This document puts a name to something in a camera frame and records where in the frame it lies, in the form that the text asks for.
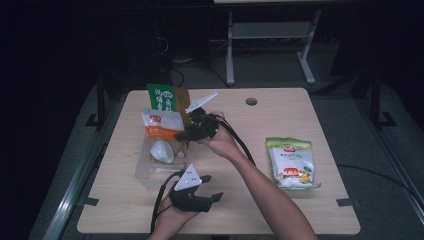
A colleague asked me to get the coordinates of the green and white powder packet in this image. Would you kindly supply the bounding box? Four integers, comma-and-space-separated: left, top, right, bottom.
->
265, 136, 322, 191

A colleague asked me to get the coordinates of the aluminium floor rail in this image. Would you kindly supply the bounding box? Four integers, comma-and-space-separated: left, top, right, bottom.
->
41, 99, 125, 240

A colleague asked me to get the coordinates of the hand-held gripper black cable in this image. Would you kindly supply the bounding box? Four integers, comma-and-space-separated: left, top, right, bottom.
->
150, 169, 185, 234
214, 114, 257, 167

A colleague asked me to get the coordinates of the white metal table frame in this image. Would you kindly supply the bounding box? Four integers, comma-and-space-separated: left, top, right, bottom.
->
225, 9, 323, 86

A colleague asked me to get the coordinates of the bundle of dark floor cables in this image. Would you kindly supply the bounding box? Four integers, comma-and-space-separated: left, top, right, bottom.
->
159, 36, 232, 90

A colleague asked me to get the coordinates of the black metal stand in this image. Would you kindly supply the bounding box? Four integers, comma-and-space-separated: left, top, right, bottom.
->
84, 78, 108, 132
369, 68, 398, 130

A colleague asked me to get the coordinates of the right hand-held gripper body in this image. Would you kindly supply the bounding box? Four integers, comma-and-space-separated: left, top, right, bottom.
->
185, 91, 220, 141

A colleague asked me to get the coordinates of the black cable on floor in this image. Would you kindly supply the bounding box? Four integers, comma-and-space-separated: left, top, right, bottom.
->
335, 164, 424, 203

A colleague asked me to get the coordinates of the person's right hand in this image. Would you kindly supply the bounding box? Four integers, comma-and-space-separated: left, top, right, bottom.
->
197, 111, 247, 163

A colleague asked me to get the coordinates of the clear plastic container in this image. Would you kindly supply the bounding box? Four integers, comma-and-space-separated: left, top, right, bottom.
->
133, 131, 192, 190

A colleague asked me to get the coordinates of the orange and white clear packet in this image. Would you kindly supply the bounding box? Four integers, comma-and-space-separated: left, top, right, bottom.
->
141, 107, 188, 165

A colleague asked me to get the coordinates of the right hand-held gripper black cable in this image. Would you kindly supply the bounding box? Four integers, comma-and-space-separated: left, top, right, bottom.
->
214, 114, 257, 167

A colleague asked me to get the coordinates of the person's left hand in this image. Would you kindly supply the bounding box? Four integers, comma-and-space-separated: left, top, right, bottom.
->
155, 199, 202, 235

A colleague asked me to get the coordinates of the left hand-held gripper black cable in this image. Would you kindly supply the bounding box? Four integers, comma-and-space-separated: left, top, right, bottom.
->
150, 169, 185, 234

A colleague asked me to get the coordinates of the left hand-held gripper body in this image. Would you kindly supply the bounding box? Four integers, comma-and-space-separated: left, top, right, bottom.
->
168, 163, 213, 214

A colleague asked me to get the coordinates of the green and gold seasoning packet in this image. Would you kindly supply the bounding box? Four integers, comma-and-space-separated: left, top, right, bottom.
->
146, 83, 192, 134

